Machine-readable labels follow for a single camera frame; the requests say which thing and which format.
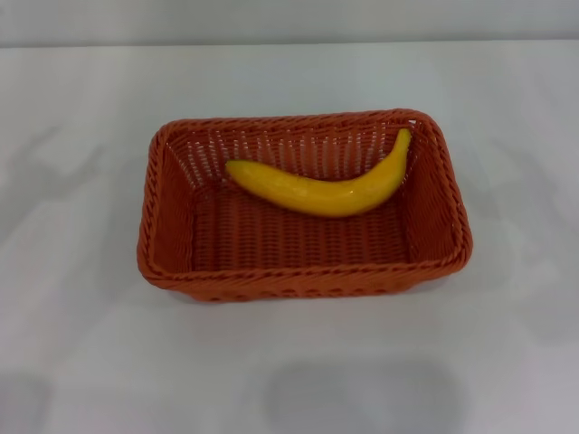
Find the yellow banana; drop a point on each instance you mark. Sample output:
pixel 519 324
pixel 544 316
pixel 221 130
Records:
pixel 316 194

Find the orange woven plastic basket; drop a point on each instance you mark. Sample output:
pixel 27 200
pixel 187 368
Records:
pixel 289 253

